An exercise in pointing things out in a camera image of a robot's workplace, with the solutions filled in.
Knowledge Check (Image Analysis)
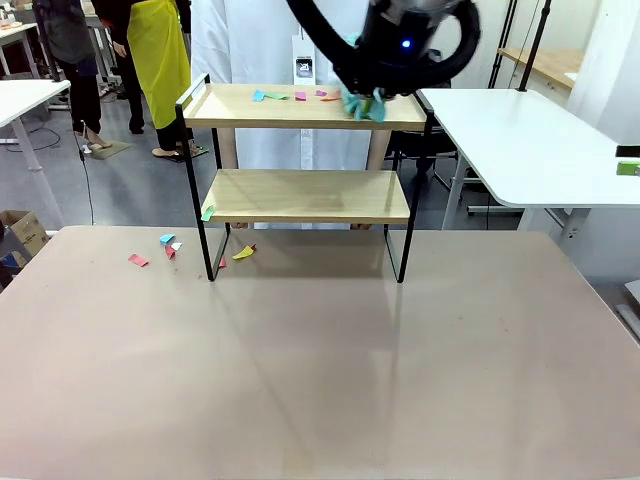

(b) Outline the wooden background table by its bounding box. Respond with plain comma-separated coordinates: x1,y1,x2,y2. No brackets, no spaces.
496,47,587,92

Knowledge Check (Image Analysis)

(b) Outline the black tripod stand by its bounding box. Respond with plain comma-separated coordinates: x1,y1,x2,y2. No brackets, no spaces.
488,0,519,89

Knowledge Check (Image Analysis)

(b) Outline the cardboard box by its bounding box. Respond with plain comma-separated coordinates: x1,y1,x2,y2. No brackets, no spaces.
0,209,52,274

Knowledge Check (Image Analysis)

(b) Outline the grey metal frame rail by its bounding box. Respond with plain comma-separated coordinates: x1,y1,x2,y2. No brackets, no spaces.
613,278,640,347

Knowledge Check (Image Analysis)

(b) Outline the person in white coat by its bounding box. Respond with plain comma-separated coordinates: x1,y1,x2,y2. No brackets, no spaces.
189,0,397,232

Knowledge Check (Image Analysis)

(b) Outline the person in dark clothes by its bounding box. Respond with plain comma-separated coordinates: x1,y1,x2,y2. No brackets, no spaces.
32,0,114,152

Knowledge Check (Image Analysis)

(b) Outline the white background desk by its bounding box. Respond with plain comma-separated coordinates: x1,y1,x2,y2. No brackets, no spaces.
0,21,42,79

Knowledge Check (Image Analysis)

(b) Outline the two-tier wooden shelf black frame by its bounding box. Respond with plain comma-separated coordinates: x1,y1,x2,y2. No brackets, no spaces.
174,73,436,284

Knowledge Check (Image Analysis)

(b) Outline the teal cleaning cloth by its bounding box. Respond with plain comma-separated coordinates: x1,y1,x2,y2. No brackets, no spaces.
340,88,389,125

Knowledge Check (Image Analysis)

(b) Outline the white name badge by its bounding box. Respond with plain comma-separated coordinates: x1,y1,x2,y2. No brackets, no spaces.
290,34,317,86

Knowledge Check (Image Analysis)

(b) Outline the grey floor mat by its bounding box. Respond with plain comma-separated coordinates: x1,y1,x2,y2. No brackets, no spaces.
81,139,133,162

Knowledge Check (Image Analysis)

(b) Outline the small white side table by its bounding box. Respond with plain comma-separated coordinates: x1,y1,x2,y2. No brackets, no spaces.
0,78,72,227

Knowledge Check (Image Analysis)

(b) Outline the black floor cable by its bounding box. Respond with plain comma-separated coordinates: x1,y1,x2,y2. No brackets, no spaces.
73,129,97,227

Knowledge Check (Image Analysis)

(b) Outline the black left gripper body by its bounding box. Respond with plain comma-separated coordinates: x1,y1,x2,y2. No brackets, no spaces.
349,0,442,95

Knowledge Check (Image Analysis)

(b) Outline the black pole stand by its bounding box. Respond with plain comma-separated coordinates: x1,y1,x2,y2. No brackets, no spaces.
516,0,552,93

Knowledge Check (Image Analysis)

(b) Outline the black office chair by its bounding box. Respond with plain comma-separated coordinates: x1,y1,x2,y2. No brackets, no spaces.
388,67,459,192

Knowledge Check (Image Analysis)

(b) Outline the large white side table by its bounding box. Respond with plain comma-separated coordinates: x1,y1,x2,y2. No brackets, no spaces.
417,87,640,251

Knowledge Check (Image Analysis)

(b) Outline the black left arm cable sleeve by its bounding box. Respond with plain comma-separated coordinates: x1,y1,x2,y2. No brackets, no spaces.
286,0,482,97

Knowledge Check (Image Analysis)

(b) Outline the person in yellow apron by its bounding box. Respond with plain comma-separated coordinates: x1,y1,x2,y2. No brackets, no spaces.
92,0,202,162

